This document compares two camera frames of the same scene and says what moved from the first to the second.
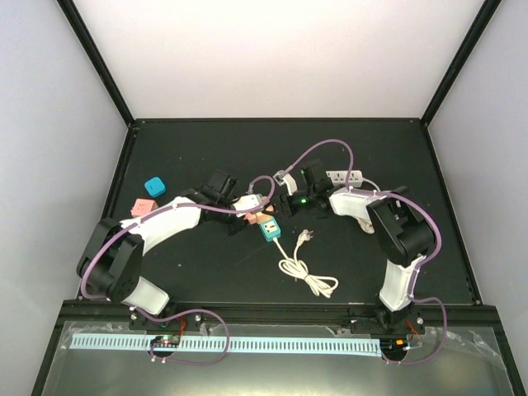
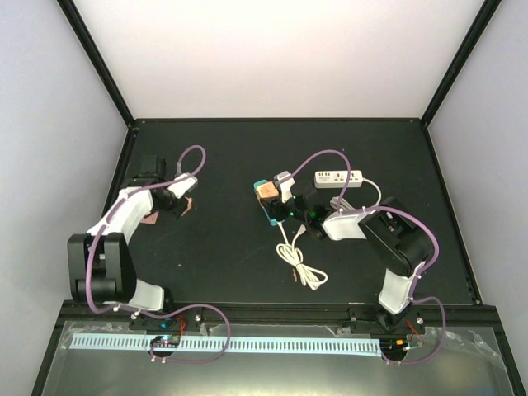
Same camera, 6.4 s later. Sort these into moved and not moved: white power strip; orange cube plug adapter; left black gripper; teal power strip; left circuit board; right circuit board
Moved: left black gripper; orange cube plug adapter; teal power strip
Not moved: right circuit board; left circuit board; white power strip
